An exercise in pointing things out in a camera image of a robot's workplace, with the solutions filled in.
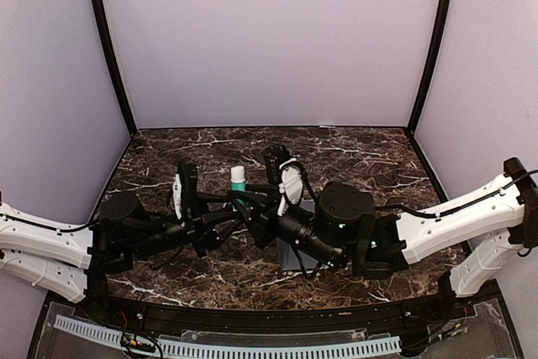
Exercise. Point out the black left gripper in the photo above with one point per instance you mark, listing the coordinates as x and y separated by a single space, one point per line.
203 231

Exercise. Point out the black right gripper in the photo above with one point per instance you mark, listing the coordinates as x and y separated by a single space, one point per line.
260 222

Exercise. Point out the green white glue stick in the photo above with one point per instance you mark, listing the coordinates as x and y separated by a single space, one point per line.
237 179

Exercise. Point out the grey-blue paper envelope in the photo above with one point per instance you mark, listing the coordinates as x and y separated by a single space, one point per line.
294 256

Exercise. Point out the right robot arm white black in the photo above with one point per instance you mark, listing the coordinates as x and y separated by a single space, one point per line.
347 229

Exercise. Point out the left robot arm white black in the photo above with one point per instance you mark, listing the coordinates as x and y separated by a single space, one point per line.
73 260

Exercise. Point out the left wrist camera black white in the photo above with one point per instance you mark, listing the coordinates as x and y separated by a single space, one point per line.
184 187

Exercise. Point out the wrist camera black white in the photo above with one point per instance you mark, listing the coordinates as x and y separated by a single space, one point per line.
184 187
283 171

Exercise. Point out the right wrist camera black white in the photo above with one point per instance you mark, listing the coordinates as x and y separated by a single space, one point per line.
283 171

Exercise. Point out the small circuit board with wires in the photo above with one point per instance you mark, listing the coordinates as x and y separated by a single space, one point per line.
133 343

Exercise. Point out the grey slotted cable duct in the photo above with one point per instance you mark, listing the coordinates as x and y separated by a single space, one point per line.
202 344

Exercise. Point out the black front table rail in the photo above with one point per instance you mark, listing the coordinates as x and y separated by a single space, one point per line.
257 297

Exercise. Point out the black left corner frame post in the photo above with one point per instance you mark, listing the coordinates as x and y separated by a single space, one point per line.
101 21

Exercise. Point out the black corner frame post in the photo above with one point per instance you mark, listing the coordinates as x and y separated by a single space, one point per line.
101 21
429 68

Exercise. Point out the black right corner frame post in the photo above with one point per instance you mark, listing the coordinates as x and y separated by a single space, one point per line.
429 68

